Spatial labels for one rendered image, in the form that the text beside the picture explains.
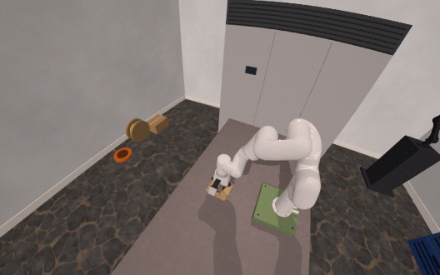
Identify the tan mat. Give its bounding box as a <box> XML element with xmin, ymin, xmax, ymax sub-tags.
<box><xmin>206</xmin><ymin>181</ymin><xmax>234</xmax><ymax>201</ymax></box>

